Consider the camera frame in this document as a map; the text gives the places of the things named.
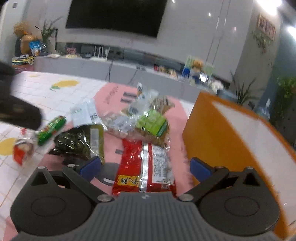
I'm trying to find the green sausage stick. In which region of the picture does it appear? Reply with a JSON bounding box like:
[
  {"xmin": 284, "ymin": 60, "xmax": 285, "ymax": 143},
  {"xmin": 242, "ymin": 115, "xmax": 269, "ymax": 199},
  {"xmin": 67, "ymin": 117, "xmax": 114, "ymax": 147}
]
[{"xmin": 37, "ymin": 115, "xmax": 66, "ymax": 146}]

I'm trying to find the chocolate snack clear packet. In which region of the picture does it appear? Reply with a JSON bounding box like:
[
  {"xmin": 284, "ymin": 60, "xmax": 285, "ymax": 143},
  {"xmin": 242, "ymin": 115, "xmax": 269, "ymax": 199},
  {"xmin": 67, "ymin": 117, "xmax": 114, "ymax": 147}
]
[{"xmin": 13, "ymin": 128, "xmax": 37, "ymax": 166}]

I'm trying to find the dark green seaweed bag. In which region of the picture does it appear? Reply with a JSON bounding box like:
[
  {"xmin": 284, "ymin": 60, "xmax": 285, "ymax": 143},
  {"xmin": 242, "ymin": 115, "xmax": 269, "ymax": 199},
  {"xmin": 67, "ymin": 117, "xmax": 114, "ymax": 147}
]
[{"xmin": 48, "ymin": 124, "xmax": 105, "ymax": 164}]

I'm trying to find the white wet wipes packet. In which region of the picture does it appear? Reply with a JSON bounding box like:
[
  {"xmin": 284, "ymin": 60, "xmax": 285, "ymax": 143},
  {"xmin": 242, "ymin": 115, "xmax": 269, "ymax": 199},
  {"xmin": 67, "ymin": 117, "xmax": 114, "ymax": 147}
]
[{"xmin": 70, "ymin": 98, "xmax": 102, "ymax": 126}]

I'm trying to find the red spicy snack bag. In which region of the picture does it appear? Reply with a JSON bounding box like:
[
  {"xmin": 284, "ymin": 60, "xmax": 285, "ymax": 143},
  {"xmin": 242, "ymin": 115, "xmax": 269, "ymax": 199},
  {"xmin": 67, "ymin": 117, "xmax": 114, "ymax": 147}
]
[{"xmin": 112, "ymin": 139, "xmax": 177, "ymax": 196}]

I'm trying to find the yogurt hawthorn ball bag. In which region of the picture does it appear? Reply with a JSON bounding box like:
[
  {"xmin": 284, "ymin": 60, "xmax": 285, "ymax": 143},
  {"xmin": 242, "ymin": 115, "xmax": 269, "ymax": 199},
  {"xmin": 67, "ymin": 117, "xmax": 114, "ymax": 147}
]
[{"xmin": 101, "ymin": 112, "xmax": 140, "ymax": 140}]

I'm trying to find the green label nut bag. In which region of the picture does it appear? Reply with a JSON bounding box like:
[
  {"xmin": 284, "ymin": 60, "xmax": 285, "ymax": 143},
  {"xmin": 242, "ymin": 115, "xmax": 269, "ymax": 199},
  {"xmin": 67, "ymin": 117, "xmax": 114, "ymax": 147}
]
[{"xmin": 135, "ymin": 109, "xmax": 170, "ymax": 148}]

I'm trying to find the clear mixed snack bag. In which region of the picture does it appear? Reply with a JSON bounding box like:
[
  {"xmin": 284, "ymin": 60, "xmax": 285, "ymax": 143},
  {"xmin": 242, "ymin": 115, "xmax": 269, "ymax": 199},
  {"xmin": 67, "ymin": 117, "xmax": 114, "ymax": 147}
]
[{"xmin": 121, "ymin": 82, "xmax": 175, "ymax": 116}]

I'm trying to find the pink storage box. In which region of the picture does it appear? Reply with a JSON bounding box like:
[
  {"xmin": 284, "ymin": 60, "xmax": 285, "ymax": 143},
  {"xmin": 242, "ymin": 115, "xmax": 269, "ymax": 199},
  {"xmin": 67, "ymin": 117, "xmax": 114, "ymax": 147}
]
[{"xmin": 12, "ymin": 63, "xmax": 34, "ymax": 74}]

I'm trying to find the orange gourd vase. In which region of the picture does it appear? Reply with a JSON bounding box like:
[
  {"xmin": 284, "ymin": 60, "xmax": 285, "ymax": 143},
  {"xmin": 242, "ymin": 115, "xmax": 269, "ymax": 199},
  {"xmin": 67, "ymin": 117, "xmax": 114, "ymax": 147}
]
[{"xmin": 20, "ymin": 34, "xmax": 38, "ymax": 56}]

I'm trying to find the orange cardboard box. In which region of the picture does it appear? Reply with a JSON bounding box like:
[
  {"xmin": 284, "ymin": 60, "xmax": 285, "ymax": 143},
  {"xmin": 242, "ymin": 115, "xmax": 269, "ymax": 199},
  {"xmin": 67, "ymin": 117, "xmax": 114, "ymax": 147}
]
[{"xmin": 183, "ymin": 92, "xmax": 295, "ymax": 240}]

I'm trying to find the left potted green plant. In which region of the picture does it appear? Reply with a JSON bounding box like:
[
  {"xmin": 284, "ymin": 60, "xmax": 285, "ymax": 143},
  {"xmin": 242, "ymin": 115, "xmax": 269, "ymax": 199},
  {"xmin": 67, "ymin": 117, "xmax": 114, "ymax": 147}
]
[{"xmin": 35, "ymin": 16, "xmax": 63, "ymax": 56}]

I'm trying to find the lemon pattern tablecloth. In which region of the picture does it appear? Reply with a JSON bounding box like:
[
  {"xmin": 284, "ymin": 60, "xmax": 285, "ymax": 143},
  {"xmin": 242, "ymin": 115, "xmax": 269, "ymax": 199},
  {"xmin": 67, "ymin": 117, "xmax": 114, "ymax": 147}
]
[{"xmin": 1, "ymin": 72, "xmax": 193, "ymax": 240}]

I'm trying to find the water jug with pump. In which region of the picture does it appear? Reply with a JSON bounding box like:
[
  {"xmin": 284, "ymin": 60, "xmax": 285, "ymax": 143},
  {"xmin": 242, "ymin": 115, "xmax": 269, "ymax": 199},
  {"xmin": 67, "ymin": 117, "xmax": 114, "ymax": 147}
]
[{"xmin": 255, "ymin": 99, "xmax": 270, "ymax": 121}]

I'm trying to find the white wifi router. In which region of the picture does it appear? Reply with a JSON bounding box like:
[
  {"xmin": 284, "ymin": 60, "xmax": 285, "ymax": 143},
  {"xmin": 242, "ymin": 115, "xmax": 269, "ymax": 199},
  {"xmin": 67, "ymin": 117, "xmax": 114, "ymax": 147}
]
[{"xmin": 90, "ymin": 45, "xmax": 110, "ymax": 62}]

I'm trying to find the potted long leaf plant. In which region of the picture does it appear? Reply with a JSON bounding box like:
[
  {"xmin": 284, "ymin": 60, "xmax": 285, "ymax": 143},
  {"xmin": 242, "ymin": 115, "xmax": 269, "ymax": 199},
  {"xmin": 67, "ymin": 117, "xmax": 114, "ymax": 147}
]
[{"xmin": 230, "ymin": 72, "xmax": 259, "ymax": 106}]

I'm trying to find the cabinet top ivy plant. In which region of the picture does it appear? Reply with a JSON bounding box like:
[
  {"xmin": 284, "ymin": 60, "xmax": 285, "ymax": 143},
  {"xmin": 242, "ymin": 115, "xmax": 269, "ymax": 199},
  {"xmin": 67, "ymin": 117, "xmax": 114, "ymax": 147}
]
[{"xmin": 270, "ymin": 77, "xmax": 295, "ymax": 138}]

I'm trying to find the grey tv console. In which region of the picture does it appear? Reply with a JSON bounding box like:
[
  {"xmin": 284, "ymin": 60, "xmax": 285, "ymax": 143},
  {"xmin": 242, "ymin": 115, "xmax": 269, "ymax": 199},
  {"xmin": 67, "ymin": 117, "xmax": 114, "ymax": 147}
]
[{"xmin": 33, "ymin": 56, "xmax": 230, "ymax": 103}]

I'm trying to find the green calendar card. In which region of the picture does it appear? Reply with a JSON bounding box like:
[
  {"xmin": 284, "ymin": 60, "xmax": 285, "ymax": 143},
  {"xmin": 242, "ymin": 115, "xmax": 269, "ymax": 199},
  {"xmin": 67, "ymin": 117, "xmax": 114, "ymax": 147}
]
[{"xmin": 181, "ymin": 55, "xmax": 214, "ymax": 83}]

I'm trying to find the teddy bear toy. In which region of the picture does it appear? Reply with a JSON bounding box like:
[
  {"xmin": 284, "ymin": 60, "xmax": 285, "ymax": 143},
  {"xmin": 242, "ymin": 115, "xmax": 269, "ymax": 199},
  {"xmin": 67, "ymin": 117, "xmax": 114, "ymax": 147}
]
[{"xmin": 192, "ymin": 59, "xmax": 204, "ymax": 72}]

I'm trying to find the hanging vine plant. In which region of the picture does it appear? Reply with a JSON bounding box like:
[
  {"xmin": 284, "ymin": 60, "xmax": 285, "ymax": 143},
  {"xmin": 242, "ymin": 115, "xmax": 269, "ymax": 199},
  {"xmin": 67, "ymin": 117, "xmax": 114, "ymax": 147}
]
[{"xmin": 252, "ymin": 31, "xmax": 273, "ymax": 54}]

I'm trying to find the black power cable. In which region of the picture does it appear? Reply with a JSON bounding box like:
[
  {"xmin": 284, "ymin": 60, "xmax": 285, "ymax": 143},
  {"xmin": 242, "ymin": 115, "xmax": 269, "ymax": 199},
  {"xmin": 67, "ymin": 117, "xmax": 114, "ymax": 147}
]
[{"xmin": 104, "ymin": 60, "xmax": 147, "ymax": 86}]

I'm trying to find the wall mounted black television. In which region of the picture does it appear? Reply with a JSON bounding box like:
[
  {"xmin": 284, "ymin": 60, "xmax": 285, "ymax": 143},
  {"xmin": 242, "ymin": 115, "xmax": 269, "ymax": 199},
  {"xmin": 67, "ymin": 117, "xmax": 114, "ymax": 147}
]
[{"xmin": 66, "ymin": 0, "xmax": 167, "ymax": 38}]

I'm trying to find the framed wall picture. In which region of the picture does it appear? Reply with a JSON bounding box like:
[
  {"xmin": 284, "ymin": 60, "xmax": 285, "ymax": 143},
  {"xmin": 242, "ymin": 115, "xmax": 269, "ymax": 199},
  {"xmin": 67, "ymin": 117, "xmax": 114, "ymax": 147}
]
[{"xmin": 257, "ymin": 13, "xmax": 276, "ymax": 41}]

